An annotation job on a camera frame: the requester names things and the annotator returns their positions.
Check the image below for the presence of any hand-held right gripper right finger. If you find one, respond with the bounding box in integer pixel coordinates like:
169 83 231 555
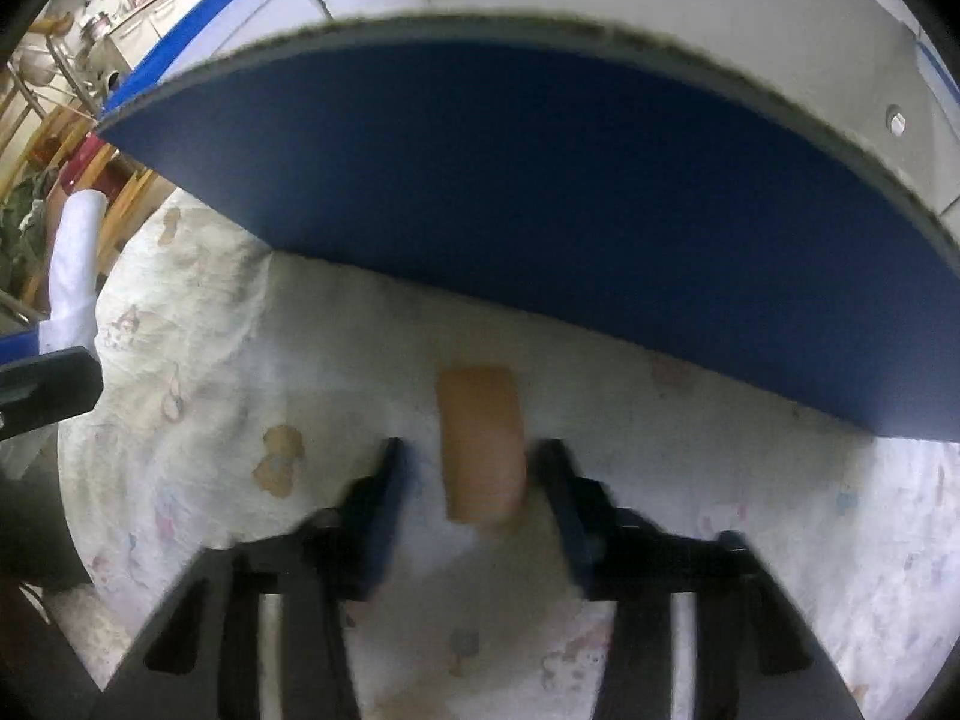
529 439 867 720

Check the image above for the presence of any blue cardboard box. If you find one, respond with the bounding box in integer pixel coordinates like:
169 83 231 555
96 0 960 442

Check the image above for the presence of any yellow wooden rack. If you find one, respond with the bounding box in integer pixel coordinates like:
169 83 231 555
0 67 160 302

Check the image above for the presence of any white base cabinet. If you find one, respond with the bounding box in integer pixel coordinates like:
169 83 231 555
107 0 220 67

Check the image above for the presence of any white printed bedsheet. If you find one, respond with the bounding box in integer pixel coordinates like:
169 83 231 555
56 186 960 720

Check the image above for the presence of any white sock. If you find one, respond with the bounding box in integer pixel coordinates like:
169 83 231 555
37 190 108 355

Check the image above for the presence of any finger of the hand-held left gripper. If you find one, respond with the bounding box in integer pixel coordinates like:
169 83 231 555
0 346 104 443
0 328 42 368

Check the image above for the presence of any tan soft sock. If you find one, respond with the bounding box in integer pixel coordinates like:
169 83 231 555
436 365 527 528

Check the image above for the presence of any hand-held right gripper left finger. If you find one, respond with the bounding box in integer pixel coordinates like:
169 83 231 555
90 436 410 720

